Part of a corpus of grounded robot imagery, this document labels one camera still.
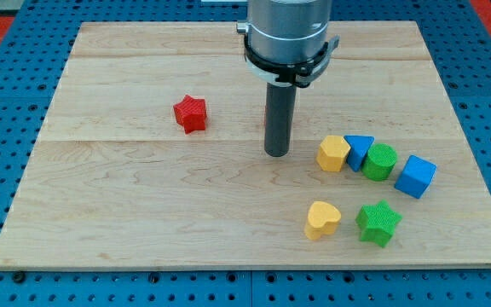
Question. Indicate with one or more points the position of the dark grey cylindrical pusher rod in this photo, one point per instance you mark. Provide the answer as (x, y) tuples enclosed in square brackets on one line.
[(279, 109)]

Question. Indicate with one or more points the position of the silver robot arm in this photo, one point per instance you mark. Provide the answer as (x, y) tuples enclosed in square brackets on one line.
[(285, 41)]

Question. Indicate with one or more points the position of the blue cube block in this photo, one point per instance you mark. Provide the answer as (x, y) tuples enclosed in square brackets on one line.
[(416, 176)]

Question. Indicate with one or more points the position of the red star block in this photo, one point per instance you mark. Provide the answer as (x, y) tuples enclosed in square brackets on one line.
[(191, 114)]

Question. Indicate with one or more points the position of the blue triangle block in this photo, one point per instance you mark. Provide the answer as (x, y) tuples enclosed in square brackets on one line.
[(359, 146)]

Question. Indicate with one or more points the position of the green cylinder block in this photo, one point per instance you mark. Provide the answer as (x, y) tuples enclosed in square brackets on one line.
[(379, 162)]

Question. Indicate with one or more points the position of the yellow heart block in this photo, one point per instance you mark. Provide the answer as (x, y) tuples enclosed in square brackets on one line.
[(322, 219)]

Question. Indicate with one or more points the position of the light wooden board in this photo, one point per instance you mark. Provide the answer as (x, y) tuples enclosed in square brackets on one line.
[(115, 184)]

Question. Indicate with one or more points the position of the yellow hexagon block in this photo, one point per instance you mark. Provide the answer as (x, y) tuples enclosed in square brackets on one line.
[(332, 154)]

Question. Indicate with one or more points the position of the green star block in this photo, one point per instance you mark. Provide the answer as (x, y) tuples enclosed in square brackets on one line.
[(377, 223)]

